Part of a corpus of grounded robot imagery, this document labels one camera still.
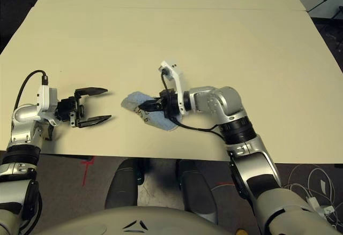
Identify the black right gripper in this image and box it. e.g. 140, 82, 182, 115
139, 89, 183, 118

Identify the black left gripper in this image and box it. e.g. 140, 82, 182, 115
55, 87, 112, 128

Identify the blue grey rag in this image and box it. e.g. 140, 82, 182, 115
121, 91, 178, 133

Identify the red floor tape cross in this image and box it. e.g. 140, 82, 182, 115
80, 156, 96, 187

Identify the dark grey robot left leg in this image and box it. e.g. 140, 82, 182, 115
104, 158, 148, 210

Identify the dark grey robot leg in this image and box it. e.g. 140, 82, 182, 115
176, 160, 218, 225
104, 158, 148, 210

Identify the dark grey robot right leg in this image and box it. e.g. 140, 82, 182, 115
176, 160, 218, 225

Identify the grey robot torso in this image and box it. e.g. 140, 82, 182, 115
40, 205, 265, 235

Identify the black foam floor mat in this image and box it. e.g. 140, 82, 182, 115
0, 0, 36, 54

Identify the black tripod stand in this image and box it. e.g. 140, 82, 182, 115
307, 0, 343, 49

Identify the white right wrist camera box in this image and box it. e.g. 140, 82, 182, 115
160, 59, 191, 117

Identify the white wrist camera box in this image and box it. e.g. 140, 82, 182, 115
36, 85, 60, 126
160, 59, 191, 117

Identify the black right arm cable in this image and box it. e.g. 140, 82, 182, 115
160, 70, 225, 139

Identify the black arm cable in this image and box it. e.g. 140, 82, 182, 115
12, 70, 50, 228
160, 70, 225, 139

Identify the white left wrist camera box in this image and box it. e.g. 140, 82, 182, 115
36, 85, 60, 126

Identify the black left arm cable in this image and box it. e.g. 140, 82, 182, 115
12, 70, 50, 228

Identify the white floor cable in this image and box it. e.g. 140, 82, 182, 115
281, 162, 343, 221

